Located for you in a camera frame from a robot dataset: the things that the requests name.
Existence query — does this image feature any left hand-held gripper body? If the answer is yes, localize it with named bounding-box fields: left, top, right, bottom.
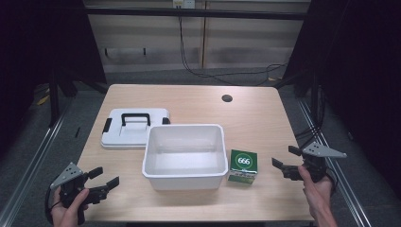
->
left=49, top=162, right=111, bottom=226

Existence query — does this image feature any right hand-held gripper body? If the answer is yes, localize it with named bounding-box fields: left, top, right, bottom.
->
left=283, top=141, right=348, bottom=183

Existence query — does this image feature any green carton box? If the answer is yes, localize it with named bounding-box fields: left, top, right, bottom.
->
left=227, top=148, right=259, bottom=185

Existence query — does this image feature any white lid with black handle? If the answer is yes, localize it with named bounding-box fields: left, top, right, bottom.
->
left=100, top=107, right=171, bottom=150

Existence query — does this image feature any white plastic storage box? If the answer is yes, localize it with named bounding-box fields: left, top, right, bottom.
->
left=142, top=123, right=229, bottom=191

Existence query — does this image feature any person's left hand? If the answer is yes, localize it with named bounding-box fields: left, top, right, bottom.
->
left=50, top=187, right=91, bottom=227

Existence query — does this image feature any person's right hand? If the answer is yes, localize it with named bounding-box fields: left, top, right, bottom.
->
left=297, top=165, right=336, bottom=219

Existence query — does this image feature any black curtain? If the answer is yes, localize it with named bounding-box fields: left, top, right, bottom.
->
left=282, top=0, right=401, bottom=193
left=0, top=0, right=108, bottom=159

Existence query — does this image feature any black cable bundle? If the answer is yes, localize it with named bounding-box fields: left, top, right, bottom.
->
left=294, top=84, right=327, bottom=149

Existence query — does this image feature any aluminium floor rail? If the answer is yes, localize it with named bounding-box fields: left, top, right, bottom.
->
left=297, top=99, right=374, bottom=227
left=0, top=102, right=76, bottom=227

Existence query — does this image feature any black metal stand post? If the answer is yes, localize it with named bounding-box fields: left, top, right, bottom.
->
left=48, top=66, right=61, bottom=128

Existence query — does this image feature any black wall cable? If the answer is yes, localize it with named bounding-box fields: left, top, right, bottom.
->
left=177, top=6, right=288, bottom=87

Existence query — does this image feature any black horizontal frame bar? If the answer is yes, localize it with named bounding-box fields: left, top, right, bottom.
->
left=84, top=7, right=312, bottom=21

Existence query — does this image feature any white wall outlet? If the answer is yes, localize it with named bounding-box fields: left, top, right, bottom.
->
left=172, top=0, right=197, bottom=9

